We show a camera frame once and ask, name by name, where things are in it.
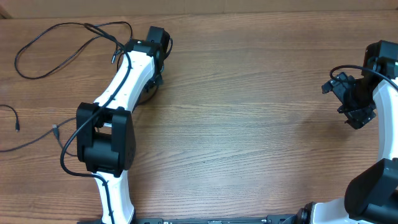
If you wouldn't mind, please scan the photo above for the black cable with silver plug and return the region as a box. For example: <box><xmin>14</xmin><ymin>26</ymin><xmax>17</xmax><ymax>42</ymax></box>
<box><xmin>14</xmin><ymin>21</ymin><xmax>133</xmax><ymax>80</ymax></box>

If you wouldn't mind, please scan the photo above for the thin black usb cable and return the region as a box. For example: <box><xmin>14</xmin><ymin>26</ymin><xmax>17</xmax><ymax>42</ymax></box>
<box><xmin>0</xmin><ymin>104</ymin><xmax>78</xmax><ymax>157</ymax></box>

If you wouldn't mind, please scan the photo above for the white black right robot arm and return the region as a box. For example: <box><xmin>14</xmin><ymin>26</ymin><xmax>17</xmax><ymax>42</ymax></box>
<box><xmin>278</xmin><ymin>40</ymin><xmax>397</xmax><ymax>224</ymax></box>

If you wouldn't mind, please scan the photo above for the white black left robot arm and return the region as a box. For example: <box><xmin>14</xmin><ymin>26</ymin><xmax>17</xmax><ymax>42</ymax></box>
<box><xmin>76</xmin><ymin>26</ymin><xmax>172</xmax><ymax>223</ymax></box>

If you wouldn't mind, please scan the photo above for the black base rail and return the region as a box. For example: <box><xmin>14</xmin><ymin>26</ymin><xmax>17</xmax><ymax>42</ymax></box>
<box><xmin>131</xmin><ymin>212</ymin><xmax>308</xmax><ymax>224</ymax></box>

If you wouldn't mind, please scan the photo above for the brown cardboard box wall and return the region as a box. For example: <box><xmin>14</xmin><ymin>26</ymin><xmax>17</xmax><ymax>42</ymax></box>
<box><xmin>1</xmin><ymin>0</ymin><xmax>397</xmax><ymax>19</ymax></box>

